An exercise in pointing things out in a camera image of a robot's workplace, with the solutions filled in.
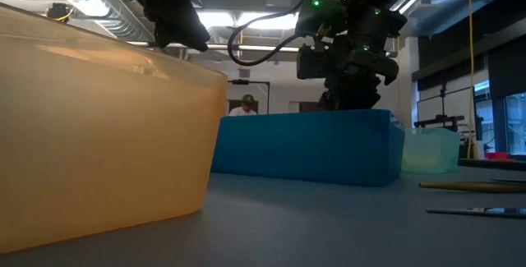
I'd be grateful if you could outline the orange translucent plastic bin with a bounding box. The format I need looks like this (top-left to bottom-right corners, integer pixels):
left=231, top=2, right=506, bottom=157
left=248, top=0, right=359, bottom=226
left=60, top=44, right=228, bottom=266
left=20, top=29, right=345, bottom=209
left=0, top=2, right=229, bottom=255

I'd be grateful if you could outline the black ceiling-mounted device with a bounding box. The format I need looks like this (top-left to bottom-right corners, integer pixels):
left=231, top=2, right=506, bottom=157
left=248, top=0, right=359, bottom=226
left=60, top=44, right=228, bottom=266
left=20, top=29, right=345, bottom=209
left=44, top=2, right=76, bottom=25

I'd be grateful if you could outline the window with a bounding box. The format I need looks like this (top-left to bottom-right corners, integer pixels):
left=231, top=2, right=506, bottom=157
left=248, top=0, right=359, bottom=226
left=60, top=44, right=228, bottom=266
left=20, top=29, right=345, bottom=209
left=474, top=80, right=526, bottom=156

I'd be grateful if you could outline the green translucent plastic bin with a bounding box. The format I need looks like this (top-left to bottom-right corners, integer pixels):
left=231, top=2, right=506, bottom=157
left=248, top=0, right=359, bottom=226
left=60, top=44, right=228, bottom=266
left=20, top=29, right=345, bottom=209
left=400, top=127, right=461, bottom=175

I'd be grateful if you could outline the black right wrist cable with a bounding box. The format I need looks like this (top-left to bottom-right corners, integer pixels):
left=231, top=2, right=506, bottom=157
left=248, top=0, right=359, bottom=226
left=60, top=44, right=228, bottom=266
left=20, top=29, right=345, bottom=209
left=227, top=0, right=313, bottom=67

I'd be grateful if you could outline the red box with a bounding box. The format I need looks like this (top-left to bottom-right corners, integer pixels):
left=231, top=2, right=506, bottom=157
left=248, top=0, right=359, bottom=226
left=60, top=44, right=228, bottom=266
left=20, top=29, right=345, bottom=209
left=484, top=151, right=513, bottom=161

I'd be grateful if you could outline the grey table mat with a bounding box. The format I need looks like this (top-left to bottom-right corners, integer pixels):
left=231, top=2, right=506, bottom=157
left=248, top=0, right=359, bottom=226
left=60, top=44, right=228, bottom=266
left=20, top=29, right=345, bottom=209
left=0, top=166, right=526, bottom=267

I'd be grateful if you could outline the black aluminium table frame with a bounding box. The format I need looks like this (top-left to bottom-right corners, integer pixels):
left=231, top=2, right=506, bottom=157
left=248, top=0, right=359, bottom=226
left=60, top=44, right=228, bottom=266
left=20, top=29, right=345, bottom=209
left=458, top=158, right=526, bottom=173

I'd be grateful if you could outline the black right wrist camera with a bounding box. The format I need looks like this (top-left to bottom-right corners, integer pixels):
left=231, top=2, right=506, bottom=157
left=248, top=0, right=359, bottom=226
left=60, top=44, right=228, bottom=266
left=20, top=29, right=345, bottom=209
left=296, top=44, right=330, bottom=81

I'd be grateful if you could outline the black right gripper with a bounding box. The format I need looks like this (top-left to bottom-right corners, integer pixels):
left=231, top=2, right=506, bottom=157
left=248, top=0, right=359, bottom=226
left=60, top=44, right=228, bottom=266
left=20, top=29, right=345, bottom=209
left=318, top=32, right=399, bottom=111

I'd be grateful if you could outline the gold utensil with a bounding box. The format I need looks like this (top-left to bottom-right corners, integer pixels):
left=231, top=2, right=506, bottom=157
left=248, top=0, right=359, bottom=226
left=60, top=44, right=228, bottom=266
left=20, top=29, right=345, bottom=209
left=418, top=181, right=526, bottom=195

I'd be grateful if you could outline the person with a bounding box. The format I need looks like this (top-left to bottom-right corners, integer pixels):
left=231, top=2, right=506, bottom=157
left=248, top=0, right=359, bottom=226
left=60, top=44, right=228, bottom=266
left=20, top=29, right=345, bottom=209
left=228, top=93, right=259, bottom=117

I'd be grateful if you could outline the black tripod stand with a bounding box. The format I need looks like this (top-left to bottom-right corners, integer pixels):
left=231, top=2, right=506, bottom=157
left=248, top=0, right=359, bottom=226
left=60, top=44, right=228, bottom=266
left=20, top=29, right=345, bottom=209
left=413, top=81, right=468, bottom=133

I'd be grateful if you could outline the blue plastic bin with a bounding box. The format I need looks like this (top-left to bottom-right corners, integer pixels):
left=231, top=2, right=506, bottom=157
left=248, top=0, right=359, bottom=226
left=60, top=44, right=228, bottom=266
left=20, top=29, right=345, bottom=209
left=210, top=108, right=407, bottom=188

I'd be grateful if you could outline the silver knife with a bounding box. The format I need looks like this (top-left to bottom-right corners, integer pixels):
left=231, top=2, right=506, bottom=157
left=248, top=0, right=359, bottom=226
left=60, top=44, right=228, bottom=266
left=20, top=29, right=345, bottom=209
left=426, top=206, right=526, bottom=219

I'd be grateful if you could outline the ceiling light panel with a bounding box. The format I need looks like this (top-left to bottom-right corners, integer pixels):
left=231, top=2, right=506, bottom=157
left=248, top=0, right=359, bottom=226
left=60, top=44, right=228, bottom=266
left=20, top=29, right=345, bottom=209
left=196, top=11, right=299, bottom=30

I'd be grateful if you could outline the silver ceiling duct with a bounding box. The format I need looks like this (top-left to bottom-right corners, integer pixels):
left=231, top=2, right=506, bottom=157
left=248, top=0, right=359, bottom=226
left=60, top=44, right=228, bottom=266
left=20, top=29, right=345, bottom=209
left=28, top=0, right=155, bottom=43

